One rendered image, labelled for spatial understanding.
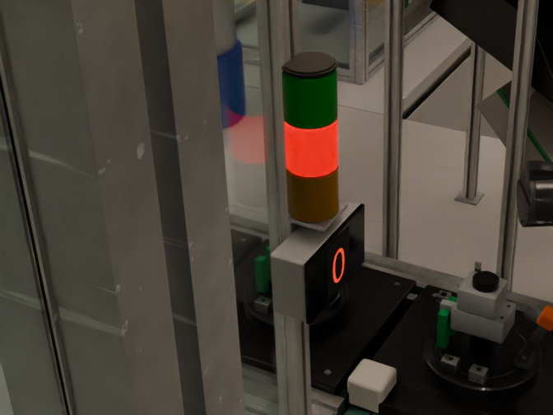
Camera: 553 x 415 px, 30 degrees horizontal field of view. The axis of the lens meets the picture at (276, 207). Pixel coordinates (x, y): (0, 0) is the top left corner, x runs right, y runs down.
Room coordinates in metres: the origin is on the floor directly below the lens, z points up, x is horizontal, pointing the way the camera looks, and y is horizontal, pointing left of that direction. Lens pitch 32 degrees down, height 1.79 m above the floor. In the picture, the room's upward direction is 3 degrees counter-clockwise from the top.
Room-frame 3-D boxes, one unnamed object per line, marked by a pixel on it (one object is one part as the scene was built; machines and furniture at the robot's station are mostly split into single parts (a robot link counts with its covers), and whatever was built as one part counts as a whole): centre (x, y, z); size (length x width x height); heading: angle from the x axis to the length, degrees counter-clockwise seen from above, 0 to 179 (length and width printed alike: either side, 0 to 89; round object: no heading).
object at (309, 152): (0.85, -0.04, 1.33); 0.05 x 0.05 x 0.05
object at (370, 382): (0.92, -0.10, 0.97); 0.05 x 0.05 x 0.04; 58
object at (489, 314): (0.96, -0.23, 1.06); 0.08 x 0.04 x 0.07; 59
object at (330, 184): (0.85, -0.04, 1.28); 0.05 x 0.05 x 0.05
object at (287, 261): (0.85, -0.04, 1.29); 0.12 x 0.05 x 0.25; 148
